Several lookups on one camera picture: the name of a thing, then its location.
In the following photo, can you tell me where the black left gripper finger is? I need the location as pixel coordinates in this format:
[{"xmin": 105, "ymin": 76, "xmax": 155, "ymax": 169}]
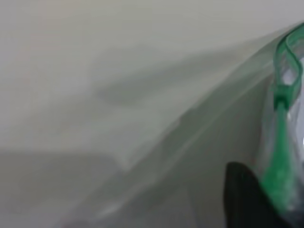
[{"xmin": 222, "ymin": 161, "xmax": 286, "ymax": 228}]

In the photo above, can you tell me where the clear zipper bag green zip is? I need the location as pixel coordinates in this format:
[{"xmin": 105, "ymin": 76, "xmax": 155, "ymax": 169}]
[{"xmin": 78, "ymin": 22, "xmax": 304, "ymax": 228}]

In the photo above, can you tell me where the green zipper slider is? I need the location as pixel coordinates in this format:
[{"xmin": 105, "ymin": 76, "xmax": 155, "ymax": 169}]
[{"xmin": 273, "ymin": 84, "xmax": 295, "ymax": 111}]

